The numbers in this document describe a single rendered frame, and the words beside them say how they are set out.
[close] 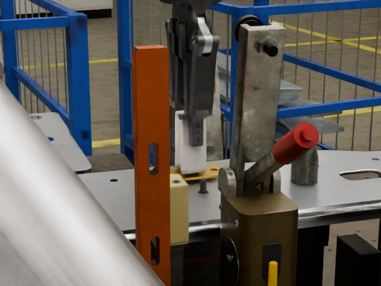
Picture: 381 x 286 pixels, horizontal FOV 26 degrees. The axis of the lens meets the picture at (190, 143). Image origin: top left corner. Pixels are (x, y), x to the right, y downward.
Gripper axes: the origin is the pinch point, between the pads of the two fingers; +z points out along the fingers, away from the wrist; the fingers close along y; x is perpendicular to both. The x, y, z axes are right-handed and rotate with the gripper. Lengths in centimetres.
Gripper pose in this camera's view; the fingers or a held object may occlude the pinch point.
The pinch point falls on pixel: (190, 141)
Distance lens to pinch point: 97.7
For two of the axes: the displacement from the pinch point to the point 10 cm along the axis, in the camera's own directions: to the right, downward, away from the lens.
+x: 9.5, -0.9, 2.9
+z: 0.0, 9.6, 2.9
